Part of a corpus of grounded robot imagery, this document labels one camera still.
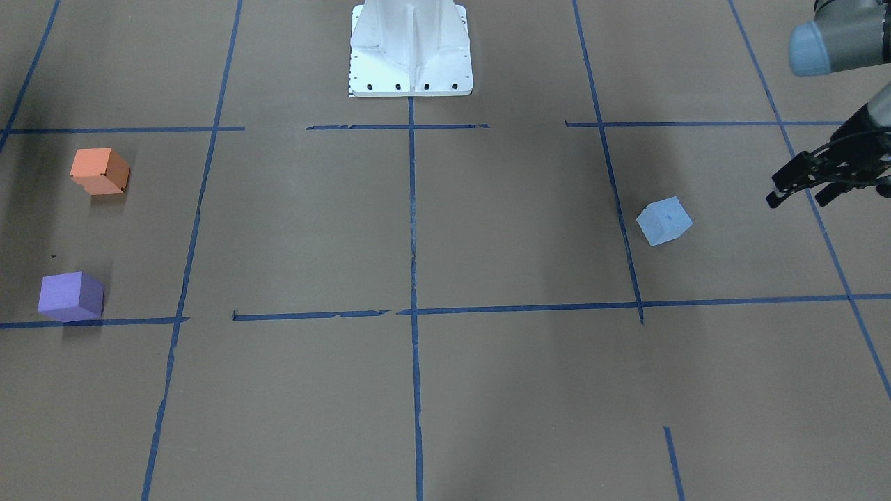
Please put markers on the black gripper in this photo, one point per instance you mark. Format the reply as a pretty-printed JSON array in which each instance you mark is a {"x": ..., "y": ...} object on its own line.
[{"x": 861, "y": 141}]

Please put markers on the light blue foam block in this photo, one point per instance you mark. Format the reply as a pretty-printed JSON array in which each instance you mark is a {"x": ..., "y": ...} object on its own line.
[{"x": 664, "y": 221}]

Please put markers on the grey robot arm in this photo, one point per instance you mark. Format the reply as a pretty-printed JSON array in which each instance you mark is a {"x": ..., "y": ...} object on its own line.
[{"x": 842, "y": 36}]

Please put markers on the orange foam block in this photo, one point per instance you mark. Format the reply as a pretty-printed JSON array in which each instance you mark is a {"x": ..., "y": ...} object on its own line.
[{"x": 100, "y": 171}]

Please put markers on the purple foam block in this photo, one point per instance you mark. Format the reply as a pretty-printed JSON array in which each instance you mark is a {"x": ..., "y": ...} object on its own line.
[{"x": 71, "y": 297}]

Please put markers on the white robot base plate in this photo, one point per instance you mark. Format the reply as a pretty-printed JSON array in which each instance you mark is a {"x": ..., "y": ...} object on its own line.
[{"x": 409, "y": 49}]

